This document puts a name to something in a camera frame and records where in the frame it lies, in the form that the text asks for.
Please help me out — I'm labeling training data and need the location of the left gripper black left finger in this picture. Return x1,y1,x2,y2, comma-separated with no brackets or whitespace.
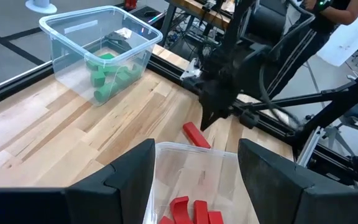
63,138,157,224

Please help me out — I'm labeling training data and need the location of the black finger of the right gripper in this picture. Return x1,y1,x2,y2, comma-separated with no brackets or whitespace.
198,92,219,132
217,95,233,121

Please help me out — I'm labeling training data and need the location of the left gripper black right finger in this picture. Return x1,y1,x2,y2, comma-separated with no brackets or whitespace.
237,138,354,224

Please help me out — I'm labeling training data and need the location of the clear plastic bin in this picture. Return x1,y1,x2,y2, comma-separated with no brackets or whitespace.
38,5,164,108
141,141,260,224

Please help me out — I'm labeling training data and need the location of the person's forearm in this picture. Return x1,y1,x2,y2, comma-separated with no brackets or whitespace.
318,0,358,26

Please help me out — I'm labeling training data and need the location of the wooden workbench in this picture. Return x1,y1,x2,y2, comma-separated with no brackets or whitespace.
166,0,239,32

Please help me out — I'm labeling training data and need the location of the person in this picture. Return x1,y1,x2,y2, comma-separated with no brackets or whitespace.
264,0,358,99

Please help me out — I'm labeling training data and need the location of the white panel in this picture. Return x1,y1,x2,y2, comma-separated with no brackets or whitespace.
317,0,358,68

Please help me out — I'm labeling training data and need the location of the white stand base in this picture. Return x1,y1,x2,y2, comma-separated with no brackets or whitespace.
25,0,58,15

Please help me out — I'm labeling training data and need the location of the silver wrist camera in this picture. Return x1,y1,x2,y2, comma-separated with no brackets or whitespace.
180,57,203,80

